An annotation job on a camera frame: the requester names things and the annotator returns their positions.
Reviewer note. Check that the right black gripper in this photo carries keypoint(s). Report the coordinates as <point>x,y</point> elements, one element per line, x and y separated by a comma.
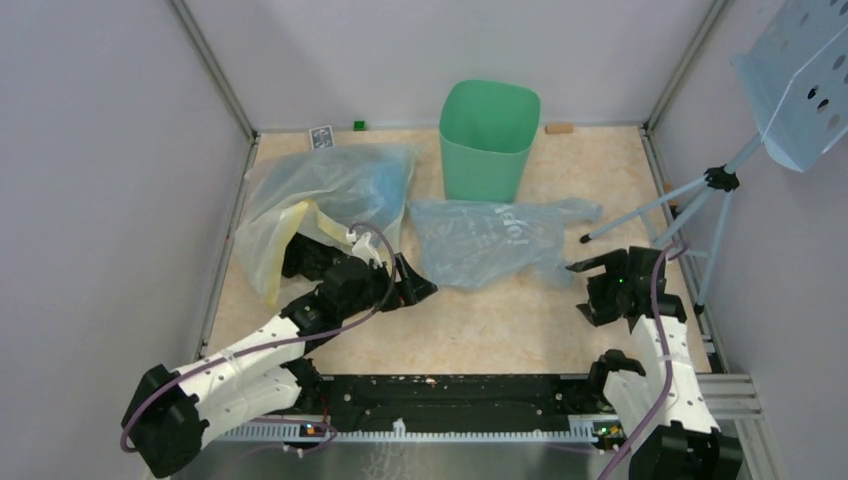
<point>597,309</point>

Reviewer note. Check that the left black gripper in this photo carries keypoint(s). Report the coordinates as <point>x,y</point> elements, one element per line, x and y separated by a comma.
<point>412,287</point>

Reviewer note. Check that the light blue plastic bag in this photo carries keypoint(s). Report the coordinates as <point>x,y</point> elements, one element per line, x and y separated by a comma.
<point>471,244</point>

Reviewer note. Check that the clear yellowish plastic bag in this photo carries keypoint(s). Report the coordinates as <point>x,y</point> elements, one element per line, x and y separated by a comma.
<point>320,194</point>

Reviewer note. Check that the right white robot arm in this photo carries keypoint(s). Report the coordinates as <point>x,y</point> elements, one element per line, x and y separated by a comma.
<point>669,430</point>

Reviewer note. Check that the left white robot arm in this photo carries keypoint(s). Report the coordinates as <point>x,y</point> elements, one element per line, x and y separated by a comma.
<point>175,413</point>

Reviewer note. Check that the green plastic trash bin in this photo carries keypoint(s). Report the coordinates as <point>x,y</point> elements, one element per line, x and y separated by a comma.
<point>487,130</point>

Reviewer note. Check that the small wooden block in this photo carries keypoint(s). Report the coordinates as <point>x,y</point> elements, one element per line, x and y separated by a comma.
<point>559,128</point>

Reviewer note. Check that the light blue tripod stand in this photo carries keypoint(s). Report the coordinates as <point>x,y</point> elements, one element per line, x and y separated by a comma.
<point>715,180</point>

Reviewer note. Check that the blue playing card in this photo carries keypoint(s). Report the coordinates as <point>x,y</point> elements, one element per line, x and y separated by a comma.
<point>321,137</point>

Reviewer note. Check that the perforated light blue panel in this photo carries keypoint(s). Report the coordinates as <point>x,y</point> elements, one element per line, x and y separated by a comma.
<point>795,81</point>

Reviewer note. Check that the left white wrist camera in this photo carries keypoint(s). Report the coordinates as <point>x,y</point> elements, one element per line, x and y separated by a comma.
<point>365,247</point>

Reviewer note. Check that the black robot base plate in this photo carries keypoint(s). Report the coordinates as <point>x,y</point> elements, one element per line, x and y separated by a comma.
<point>519,403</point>

